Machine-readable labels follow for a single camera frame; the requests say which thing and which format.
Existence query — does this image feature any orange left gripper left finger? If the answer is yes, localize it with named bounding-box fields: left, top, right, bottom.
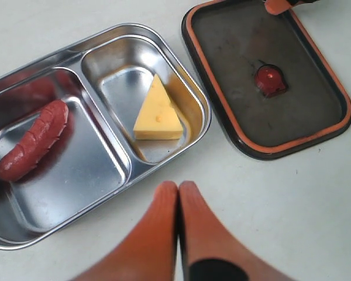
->
left=74, top=181, right=178, bottom=280

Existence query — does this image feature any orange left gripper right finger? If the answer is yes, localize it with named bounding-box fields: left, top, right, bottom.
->
left=179, top=181, right=292, bottom=280

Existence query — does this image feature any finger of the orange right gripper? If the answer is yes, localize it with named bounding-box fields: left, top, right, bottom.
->
left=264, top=0, right=293, bottom=15

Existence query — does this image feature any dark transparent box lid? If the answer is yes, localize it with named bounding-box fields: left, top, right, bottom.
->
left=181, top=1, right=351, bottom=160

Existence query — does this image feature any yellow toy cheese wedge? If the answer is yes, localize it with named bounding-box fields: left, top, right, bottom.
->
left=133, top=74, right=183, bottom=141

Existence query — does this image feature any stainless steel lunch box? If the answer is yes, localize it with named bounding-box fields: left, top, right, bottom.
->
left=0, top=23, right=211, bottom=250

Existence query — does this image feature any red toy sausage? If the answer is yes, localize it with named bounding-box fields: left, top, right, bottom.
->
left=0, top=100, right=68, bottom=181

